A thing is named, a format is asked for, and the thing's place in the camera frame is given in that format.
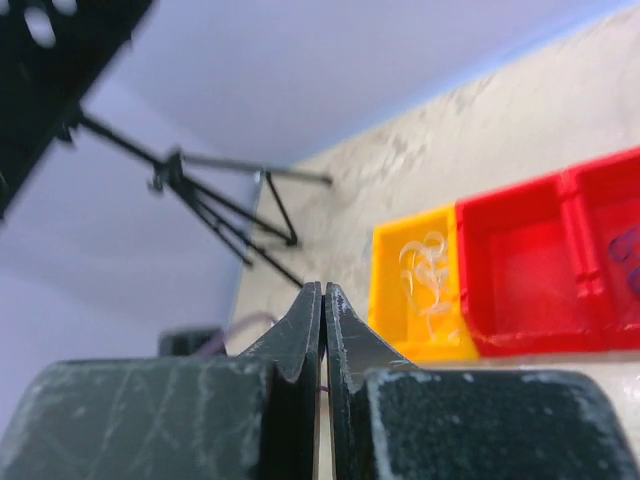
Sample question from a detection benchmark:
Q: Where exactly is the red plastic bin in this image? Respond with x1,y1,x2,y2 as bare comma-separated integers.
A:
456,174,605,357
566,147,639,350

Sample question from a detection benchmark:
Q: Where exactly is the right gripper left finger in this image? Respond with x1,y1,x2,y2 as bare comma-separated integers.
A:
1,283,323,479

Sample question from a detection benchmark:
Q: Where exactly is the red middle plastic bin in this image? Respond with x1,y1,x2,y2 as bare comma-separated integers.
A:
456,174,605,357

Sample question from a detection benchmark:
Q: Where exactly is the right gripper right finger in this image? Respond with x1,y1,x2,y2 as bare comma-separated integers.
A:
324,283,639,479

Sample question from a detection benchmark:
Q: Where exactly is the black perforated music stand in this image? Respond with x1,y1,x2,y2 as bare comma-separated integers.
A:
1,1,333,287

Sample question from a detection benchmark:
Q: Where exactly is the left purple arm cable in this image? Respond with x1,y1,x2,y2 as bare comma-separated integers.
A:
199,312,279,357

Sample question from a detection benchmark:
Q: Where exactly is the red right plastic bin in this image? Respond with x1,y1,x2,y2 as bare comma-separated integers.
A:
566,147,639,350

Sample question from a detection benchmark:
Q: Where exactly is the yellow plastic bin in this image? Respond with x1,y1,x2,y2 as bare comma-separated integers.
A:
368,204,479,363

